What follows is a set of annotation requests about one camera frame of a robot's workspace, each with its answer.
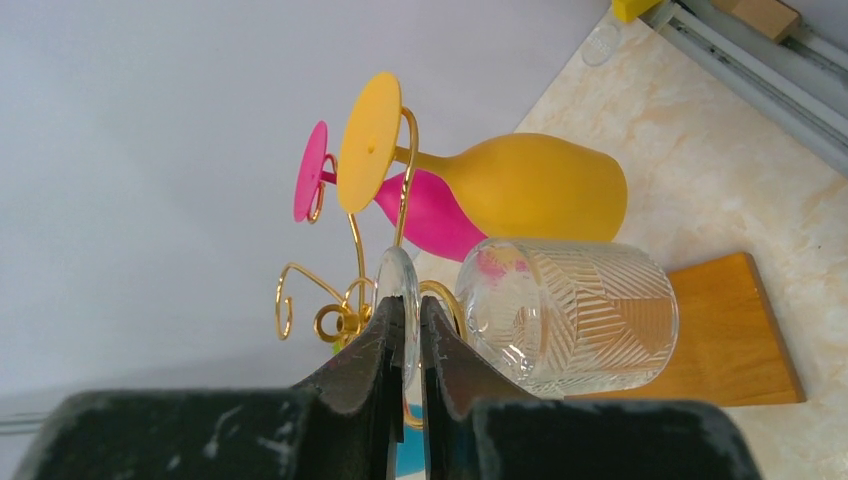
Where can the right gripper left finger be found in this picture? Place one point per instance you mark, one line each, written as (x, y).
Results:
(343, 421)

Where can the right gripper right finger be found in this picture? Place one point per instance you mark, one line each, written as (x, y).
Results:
(479, 425)

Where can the patterned clear glass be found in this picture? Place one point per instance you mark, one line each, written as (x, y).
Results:
(562, 319)

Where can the blue wine glass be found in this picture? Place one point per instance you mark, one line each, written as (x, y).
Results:
(410, 455)

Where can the pink wine glass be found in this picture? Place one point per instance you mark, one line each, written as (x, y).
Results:
(435, 222)

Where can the yellow wine glass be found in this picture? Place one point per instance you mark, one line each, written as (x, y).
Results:
(514, 185)

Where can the wooden gold wine glass rack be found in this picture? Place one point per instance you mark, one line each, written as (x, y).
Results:
(729, 349)

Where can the yellow block at edge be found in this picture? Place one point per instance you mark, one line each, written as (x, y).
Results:
(626, 11)

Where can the wooden block at edge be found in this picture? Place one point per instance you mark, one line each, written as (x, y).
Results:
(772, 18)

